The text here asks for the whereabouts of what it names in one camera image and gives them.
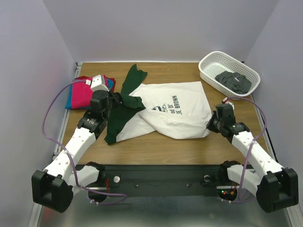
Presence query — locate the white and green t-shirt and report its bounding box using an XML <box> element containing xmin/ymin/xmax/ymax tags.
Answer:
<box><xmin>105</xmin><ymin>64</ymin><xmax>212</xmax><ymax>145</ymax></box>

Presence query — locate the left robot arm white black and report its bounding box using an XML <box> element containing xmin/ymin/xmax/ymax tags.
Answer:
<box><xmin>31</xmin><ymin>90</ymin><xmax>121</xmax><ymax>213</ymax></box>

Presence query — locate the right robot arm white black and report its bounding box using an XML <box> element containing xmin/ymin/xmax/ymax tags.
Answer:
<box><xmin>207</xmin><ymin>103</ymin><xmax>299</xmax><ymax>213</ymax></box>

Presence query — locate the blue folded t-shirt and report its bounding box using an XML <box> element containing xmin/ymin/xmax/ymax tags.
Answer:
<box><xmin>65</xmin><ymin>78</ymin><xmax>114</xmax><ymax>110</ymax></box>

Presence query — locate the pink folded t-shirt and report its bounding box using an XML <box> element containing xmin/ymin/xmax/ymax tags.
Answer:
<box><xmin>71</xmin><ymin>76</ymin><xmax>107</xmax><ymax>109</ymax></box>

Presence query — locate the dark red folded t-shirt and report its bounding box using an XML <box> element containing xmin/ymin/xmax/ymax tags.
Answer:
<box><xmin>72</xmin><ymin>75</ymin><xmax>116</xmax><ymax>94</ymax></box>

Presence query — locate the grey t-shirt in basket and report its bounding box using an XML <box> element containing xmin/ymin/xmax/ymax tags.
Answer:
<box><xmin>215</xmin><ymin>71</ymin><xmax>252</xmax><ymax>95</ymax></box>

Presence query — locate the white perforated laundry basket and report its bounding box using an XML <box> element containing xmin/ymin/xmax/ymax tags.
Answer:
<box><xmin>198</xmin><ymin>51</ymin><xmax>261</xmax><ymax>100</ymax></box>

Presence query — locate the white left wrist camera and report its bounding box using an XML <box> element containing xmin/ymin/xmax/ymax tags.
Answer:
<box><xmin>85</xmin><ymin>75</ymin><xmax>109</xmax><ymax>92</ymax></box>

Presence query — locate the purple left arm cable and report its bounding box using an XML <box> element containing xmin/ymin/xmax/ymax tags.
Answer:
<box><xmin>41</xmin><ymin>79</ymin><xmax>128</xmax><ymax>206</ymax></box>

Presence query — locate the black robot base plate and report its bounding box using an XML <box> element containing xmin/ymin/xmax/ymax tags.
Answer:
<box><xmin>91</xmin><ymin>165</ymin><xmax>236</xmax><ymax>197</ymax></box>

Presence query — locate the aluminium frame rail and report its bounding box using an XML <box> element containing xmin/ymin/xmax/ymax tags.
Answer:
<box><xmin>28</xmin><ymin>61</ymin><xmax>296</xmax><ymax>227</ymax></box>

